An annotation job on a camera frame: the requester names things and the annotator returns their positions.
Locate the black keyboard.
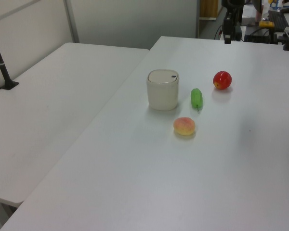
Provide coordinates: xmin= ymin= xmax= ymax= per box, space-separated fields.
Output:
xmin=268 ymin=9 xmax=289 ymax=31

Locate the beige bin lid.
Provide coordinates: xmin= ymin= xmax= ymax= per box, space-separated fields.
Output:
xmin=148 ymin=69 xmax=179 ymax=84

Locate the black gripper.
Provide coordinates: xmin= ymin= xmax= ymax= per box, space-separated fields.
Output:
xmin=223 ymin=11 xmax=243 ymax=45

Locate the pink bottle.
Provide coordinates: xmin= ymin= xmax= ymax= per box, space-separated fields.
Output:
xmin=254 ymin=0 xmax=264 ymax=21

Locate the black pole stand with base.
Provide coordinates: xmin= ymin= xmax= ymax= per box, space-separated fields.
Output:
xmin=0 ymin=24 xmax=19 ymax=90

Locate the orange pink toy peach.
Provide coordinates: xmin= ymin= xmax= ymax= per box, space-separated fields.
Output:
xmin=173 ymin=116 xmax=196 ymax=136

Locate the white small garbage bin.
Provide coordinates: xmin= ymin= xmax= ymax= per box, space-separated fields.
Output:
xmin=146 ymin=69 xmax=180 ymax=111

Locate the wooden cabinet panel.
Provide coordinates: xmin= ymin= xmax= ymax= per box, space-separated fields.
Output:
xmin=199 ymin=0 xmax=219 ymax=20

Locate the black equipment box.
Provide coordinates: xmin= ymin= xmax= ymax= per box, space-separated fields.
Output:
xmin=244 ymin=25 xmax=277 ymax=44

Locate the green toy cucumber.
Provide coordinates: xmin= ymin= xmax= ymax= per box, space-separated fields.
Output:
xmin=190 ymin=88 xmax=204 ymax=114

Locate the red toy apple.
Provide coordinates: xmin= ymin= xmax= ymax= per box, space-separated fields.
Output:
xmin=212 ymin=70 xmax=233 ymax=90

